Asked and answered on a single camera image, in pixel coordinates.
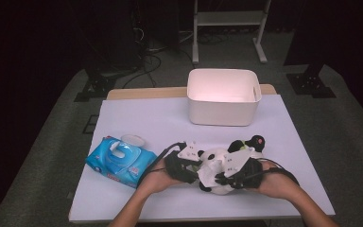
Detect white wet wipe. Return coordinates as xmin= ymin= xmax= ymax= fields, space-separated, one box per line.
xmin=109 ymin=141 xmax=125 ymax=159
xmin=197 ymin=159 xmax=229 ymax=190

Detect blue wet wipe packet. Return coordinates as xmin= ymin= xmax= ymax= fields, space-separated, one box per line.
xmin=85 ymin=134 xmax=158 ymax=189

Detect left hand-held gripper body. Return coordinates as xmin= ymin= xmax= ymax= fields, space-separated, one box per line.
xmin=164 ymin=141 xmax=202 ymax=183

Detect panda plush toy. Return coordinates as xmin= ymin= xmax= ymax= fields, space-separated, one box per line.
xmin=198 ymin=134 xmax=267 ymax=196

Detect person's left hand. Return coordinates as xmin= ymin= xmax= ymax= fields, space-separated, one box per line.
xmin=136 ymin=158 xmax=183 ymax=195

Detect white plastic bin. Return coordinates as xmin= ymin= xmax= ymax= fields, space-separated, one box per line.
xmin=186 ymin=68 xmax=263 ymax=127

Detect person's right hand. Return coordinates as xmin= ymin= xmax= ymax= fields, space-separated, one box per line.
xmin=250 ymin=160 xmax=301 ymax=200

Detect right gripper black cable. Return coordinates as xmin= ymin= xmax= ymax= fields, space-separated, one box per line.
xmin=258 ymin=157 xmax=301 ymax=187

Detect black stand base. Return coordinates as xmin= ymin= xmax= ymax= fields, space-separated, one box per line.
xmin=74 ymin=60 xmax=117 ymax=102
xmin=285 ymin=64 xmax=337 ymax=99

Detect black square floor frame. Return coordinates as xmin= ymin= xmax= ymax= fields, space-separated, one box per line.
xmin=82 ymin=114 xmax=99 ymax=135

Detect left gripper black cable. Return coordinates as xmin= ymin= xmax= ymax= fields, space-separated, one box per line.
xmin=138 ymin=141 xmax=187 ymax=187

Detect black floor cables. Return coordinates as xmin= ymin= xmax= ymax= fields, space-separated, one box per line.
xmin=122 ymin=25 xmax=197 ymax=89

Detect white metal stand frame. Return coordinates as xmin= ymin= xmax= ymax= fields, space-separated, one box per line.
xmin=192 ymin=0 xmax=272 ymax=65

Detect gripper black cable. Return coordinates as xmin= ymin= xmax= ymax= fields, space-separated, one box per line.
xmin=258 ymin=157 xmax=301 ymax=187
xmin=138 ymin=141 xmax=187 ymax=187

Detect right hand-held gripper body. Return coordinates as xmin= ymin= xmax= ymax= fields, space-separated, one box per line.
xmin=221 ymin=147 xmax=264 ymax=190

